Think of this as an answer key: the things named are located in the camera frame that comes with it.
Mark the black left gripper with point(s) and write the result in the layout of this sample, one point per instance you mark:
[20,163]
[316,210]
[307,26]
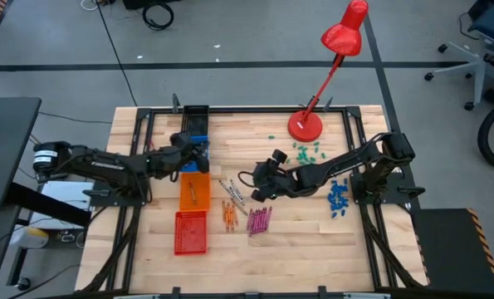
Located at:
[182,149]

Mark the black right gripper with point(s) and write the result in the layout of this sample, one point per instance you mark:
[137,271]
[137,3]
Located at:
[275,182]

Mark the pile of grey sticks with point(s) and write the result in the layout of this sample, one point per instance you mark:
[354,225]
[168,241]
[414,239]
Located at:
[227,191]

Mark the brown crayon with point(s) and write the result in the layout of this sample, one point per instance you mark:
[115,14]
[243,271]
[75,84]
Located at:
[240,207]
[192,193]

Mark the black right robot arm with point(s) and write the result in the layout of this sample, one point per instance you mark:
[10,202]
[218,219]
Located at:
[342,162]

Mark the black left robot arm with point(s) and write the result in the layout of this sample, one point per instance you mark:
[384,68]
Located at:
[105,164]

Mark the blue plastic basket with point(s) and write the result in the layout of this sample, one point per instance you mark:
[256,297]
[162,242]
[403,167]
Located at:
[188,168]

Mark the orange plastic basket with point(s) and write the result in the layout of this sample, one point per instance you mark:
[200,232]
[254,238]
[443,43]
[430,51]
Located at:
[203,195]

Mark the black plastic basket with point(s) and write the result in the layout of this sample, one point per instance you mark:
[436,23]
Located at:
[195,120]

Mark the red plastic basket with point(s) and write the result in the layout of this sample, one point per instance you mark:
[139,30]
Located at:
[190,232]

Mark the red desk lamp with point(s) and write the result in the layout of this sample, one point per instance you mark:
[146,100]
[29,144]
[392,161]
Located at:
[304,126]

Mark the white box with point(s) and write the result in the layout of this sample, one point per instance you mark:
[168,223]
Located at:
[64,195]

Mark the silver aluminium extrusion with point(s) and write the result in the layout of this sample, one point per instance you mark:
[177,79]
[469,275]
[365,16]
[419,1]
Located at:
[367,296]
[136,296]

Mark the black equipment box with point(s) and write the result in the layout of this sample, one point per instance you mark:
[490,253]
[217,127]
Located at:
[138,3]

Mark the black desk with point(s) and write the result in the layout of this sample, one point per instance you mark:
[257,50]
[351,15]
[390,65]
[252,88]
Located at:
[6,145]

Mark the black platform hazard-striped edge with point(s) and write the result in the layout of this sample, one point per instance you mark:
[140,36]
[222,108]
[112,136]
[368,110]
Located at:
[446,249]

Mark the black aluminium table frame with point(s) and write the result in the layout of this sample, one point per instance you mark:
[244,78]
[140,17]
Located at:
[250,110]

